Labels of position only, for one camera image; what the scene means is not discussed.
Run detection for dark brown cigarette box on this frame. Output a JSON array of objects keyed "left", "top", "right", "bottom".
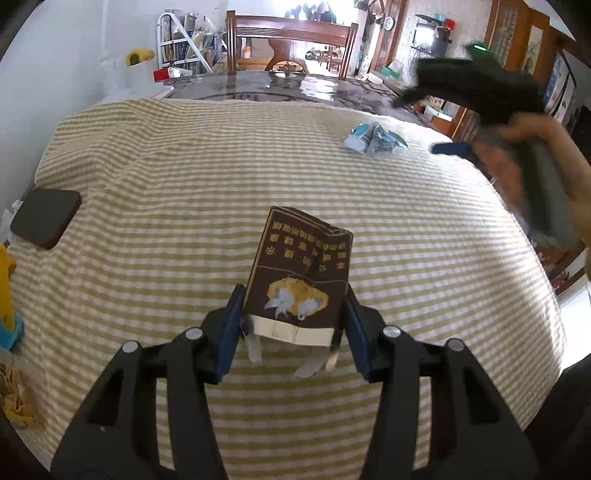
[{"left": 241, "top": 206, "right": 354, "bottom": 348}]

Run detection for blue white wrapper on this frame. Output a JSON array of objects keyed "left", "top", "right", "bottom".
[{"left": 342, "top": 122, "right": 410, "bottom": 158}]

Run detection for yellow snack bag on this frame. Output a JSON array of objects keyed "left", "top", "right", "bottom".
[{"left": 0, "top": 360, "right": 37, "bottom": 431}]

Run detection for white metal rack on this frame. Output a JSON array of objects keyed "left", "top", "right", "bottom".
[{"left": 156, "top": 11, "right": 214, "bottom": 75}]

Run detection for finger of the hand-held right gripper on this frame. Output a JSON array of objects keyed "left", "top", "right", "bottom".
[{"left": 429, "top": 142, "right": 477, "bottom": 158}]

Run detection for white pen holder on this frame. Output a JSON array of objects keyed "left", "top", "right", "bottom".
[{"left": 112, "top": 58, "right": 157, "bottom": 95}]

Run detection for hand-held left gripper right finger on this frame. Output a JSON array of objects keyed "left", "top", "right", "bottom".
[{"left": 343, "top": 285, "right": 540, "bottom": 480}]

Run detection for colourful wall posters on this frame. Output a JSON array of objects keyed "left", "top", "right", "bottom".
[{"left": 545, "top": 51, "right": 578, "bottom": 123}]

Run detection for person's dark clothing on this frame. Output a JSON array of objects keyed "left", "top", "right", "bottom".
[{"left": 524, "top": 353, "right": 591, "bottom": 480}]

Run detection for person's right hand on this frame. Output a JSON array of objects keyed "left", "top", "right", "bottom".
[{"left": 475, "top": 113, "right": 591, "bottom": 209}]

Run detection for wall television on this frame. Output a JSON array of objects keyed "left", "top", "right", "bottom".
[{"left": 412, "top": 25, "right": 440, "bottom": 52}]

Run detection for yellow blue plastic toy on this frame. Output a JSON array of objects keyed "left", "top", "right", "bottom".
[{"left": 0, "top": 244, "right": 25, "bottom": 352}]

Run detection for brown wooden dining chair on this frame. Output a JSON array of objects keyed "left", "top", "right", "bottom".
[{"left": 225, "top": 11, "right": 359, "bottom": 78}]

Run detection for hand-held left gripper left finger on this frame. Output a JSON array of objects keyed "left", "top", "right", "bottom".
[{"left": 50, "top": 283, "right": 249, "bottom": 480}]

